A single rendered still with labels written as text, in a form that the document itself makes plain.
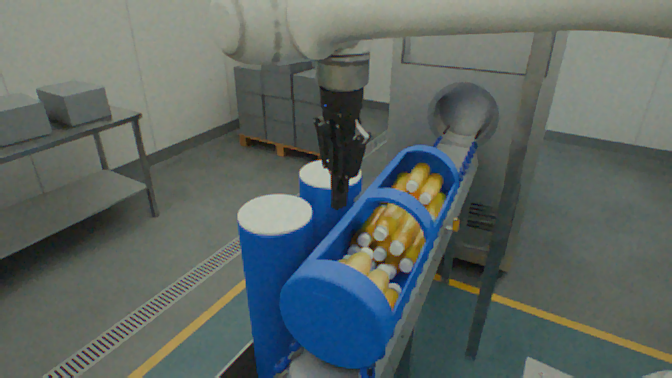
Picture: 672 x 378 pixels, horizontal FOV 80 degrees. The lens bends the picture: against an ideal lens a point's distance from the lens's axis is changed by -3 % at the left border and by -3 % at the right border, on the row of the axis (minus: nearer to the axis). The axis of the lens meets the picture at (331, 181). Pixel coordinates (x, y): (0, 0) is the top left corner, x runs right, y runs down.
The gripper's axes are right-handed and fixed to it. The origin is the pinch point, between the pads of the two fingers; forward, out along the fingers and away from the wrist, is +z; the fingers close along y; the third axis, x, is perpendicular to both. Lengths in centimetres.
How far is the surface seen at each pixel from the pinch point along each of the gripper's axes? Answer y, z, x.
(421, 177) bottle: 28, 31, -69
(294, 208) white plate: 58, 44, -32
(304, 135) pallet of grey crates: 266, 119, -201
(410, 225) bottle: 13, 34, -44
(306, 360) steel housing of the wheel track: 9, 54, 3
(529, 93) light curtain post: 11, 2, -107
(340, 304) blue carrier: -0.4, 29.5, -0.7
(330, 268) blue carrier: 5.0, 23.4, -2.4
